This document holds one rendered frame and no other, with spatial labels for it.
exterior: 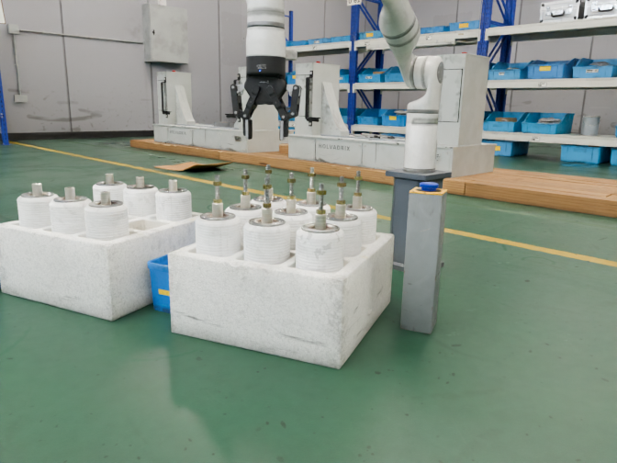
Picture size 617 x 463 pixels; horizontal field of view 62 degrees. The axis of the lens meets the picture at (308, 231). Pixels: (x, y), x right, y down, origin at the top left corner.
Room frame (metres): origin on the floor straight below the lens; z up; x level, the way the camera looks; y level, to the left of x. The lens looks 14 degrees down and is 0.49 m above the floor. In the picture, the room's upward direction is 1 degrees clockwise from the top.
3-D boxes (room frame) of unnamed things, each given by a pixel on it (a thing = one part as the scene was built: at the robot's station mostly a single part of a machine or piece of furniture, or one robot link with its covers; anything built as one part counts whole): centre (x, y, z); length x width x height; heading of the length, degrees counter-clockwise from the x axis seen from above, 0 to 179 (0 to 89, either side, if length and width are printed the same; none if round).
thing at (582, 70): (5.25, -2.80, 0.90); 0.50 x 0.38 x 0.21; 134
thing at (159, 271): (1.28, 0.27, 0.06); 0.30 x 0.11 x 0.12; 155
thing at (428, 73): (1.57, -0.33, 0.54); 0.09 x 0.09 x 0.17; 58
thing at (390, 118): (6.81, -1.20, 0.36); 0.50 x 0.38 x 0.21; 135
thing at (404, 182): (1.57, -0.33, 0.15); 0.15 x 0.15 x 0.30; 45
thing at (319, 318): (1.15, 0.04, 0.09); 0.39 x 0.39 x 0.18; 67
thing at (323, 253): (0.99, -0.02, 0.16); 0.10 x 0.10 x 0.18
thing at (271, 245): (1.04, 0.09, 0.16); 0.10 x 0.10 x 0.18
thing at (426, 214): (1.10, -0.26, 0.16); 0.07 x 0.07 x 0.31; 67
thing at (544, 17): (5.48, -2.50, 1.42); 0.43 x 0.37 x 0.19; 133
